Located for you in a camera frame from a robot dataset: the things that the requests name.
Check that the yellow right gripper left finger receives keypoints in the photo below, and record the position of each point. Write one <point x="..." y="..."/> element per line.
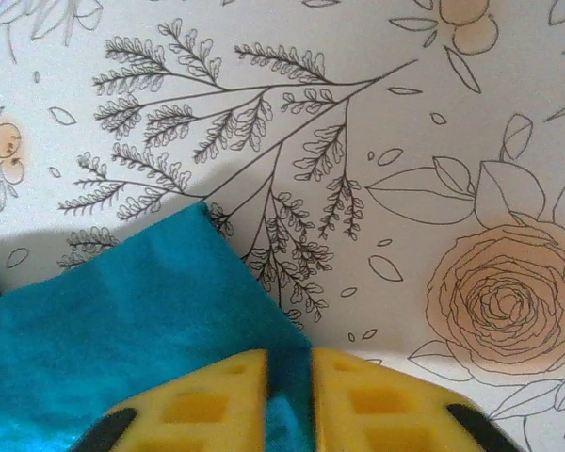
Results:
<point x="207" y="414"/>

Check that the blue t-shirt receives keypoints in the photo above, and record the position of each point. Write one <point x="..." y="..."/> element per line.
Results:
<point x="122" y="329"/>

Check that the floral tablecloth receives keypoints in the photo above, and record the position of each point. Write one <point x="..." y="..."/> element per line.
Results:
<point x="358" y="141"/>

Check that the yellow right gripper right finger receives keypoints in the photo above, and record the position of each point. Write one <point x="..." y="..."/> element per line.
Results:
<point x="381" y="414"/>

